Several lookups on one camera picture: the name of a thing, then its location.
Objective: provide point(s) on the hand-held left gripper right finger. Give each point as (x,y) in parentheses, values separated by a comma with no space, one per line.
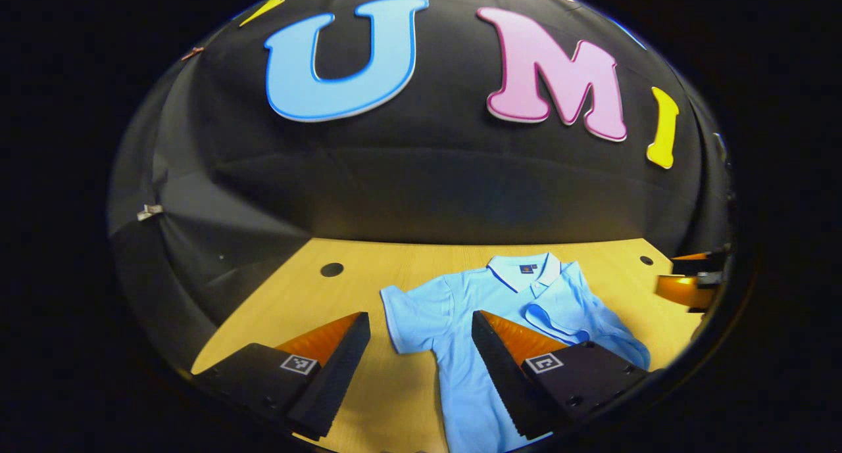
(496,367)

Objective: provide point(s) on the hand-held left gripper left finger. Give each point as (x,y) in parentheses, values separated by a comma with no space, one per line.
(339,374)

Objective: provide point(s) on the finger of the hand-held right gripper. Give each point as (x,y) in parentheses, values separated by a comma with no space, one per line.
(684,290)
(691,256)

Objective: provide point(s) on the light blue T-shirt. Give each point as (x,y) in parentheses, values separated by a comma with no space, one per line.
(454,308)

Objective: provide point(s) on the silver clip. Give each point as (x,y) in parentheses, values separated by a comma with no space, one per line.
(150,211)

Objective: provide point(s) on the copper clip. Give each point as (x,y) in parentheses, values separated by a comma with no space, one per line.
(192,53)

